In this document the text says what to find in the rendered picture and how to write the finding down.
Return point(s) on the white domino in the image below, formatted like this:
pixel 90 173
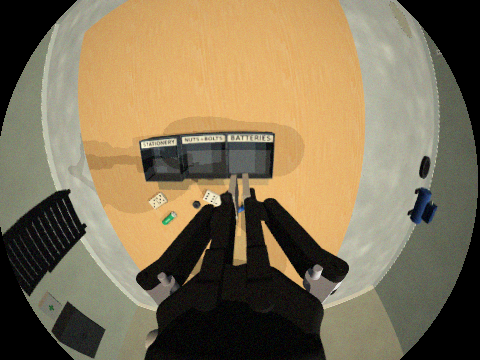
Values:
pixel 158 200
pixel 212 198

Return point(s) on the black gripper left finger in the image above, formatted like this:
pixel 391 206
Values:
pixel 182 255

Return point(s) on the grey three-compartment labelled bin rack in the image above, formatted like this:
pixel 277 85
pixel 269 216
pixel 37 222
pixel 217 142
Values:
pixel 205 156

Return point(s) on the green aa battery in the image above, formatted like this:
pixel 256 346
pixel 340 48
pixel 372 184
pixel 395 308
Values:
pixel 169 218

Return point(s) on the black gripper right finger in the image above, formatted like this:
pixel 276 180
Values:
pixel 321 271

